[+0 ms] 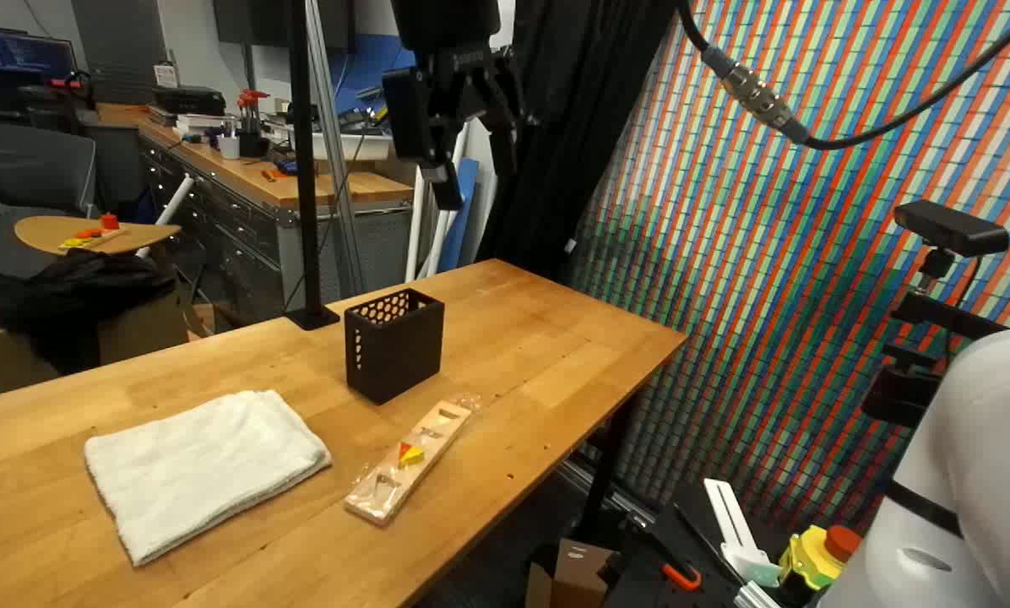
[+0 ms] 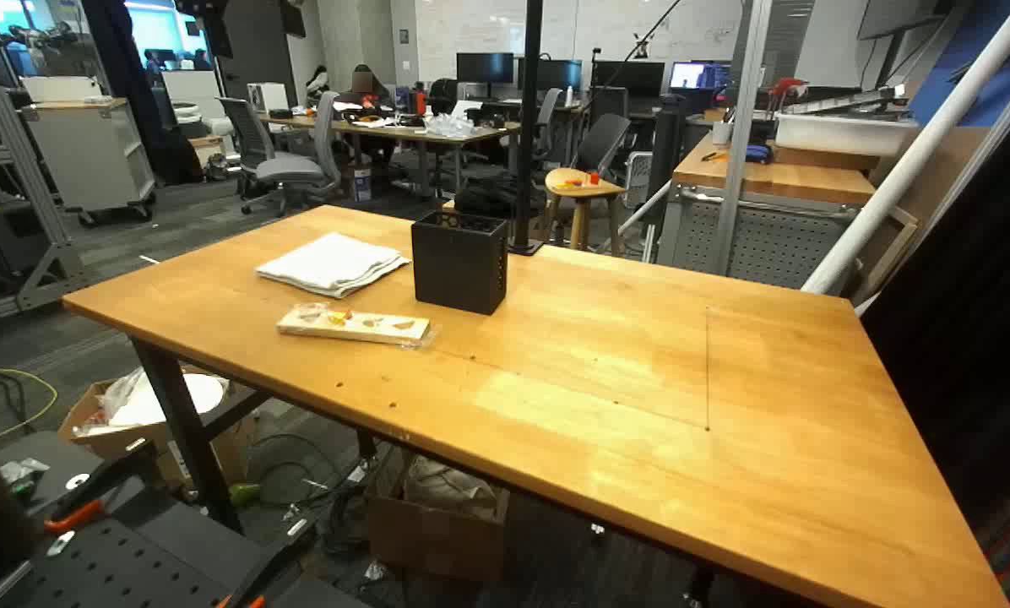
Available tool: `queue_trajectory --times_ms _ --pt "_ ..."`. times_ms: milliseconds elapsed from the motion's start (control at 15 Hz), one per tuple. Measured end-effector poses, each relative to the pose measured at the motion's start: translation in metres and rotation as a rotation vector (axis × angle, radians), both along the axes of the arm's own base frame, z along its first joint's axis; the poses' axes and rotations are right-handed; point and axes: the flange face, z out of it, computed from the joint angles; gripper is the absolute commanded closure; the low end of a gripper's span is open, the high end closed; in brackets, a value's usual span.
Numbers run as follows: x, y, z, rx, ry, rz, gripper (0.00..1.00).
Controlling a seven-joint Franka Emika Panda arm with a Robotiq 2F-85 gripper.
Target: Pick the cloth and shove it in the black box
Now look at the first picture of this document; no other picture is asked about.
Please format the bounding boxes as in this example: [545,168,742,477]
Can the black vertical pole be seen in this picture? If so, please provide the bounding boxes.
[283,0,344,335]

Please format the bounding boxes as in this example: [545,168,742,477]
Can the orange handled tool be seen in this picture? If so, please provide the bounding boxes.
[660,558,706,594]

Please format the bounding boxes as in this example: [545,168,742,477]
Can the white metal bracket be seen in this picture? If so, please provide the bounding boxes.
[699,477,784,608]

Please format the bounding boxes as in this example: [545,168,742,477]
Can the black camera on stand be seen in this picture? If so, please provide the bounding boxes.
[861,198,1010,431]

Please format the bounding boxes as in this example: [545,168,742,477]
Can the black case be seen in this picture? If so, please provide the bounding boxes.
[152,83,225,113]

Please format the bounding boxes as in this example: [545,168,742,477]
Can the blue panel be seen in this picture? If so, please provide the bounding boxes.
[433,154,487,274]

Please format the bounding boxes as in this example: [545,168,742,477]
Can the red flowers in pot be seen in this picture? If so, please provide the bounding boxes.
[234,83,275,161]

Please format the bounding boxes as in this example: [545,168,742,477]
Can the brown cardboard box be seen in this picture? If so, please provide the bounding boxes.
[521,537,625,608]
[95,292,208,366]

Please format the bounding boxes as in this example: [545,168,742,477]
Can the wooden workbench with drawers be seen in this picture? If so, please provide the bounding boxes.
[92,101,416,325]

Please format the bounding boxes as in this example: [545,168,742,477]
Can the black perforated box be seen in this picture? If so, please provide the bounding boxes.
[342,287,448,409]

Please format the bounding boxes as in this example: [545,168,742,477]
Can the black curtain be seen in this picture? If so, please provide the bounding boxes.
[480,0,686,284]

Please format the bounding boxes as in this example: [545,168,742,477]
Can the grey metal pole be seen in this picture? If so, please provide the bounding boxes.
[302,0,369,296]

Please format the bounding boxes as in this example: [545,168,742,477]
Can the yellow red emergency stop button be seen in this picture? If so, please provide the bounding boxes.
[778,521,867,594]

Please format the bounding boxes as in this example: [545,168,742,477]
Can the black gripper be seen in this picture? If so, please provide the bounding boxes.
[394,0,505,214]

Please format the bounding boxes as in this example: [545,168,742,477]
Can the round wooden stool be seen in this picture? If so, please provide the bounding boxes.
[10,214,184,259]

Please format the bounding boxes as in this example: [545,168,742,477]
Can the white terry cloth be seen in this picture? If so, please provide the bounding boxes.
[80,389,336,572]

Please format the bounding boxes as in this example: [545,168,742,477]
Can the black metal table leg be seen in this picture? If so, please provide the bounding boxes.
[574,391,641,545]

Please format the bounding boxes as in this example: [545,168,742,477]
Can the grey office chair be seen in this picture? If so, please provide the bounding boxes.
[0,117,103,246]

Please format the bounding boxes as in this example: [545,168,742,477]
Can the colourful striped backdrop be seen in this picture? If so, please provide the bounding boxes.
[568,0,1010,545]

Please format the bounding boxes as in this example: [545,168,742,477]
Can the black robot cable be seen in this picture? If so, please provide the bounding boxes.
[677,0,1010,150]

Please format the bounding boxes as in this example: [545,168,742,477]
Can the lit computer monitor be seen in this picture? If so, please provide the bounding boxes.
[0,22,79,80]

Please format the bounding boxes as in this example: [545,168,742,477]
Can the black bag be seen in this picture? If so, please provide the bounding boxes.
[0,246,179,373]

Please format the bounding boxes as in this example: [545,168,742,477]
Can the wooden shape puzzle board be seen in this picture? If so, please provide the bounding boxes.
[342,399,478,529]

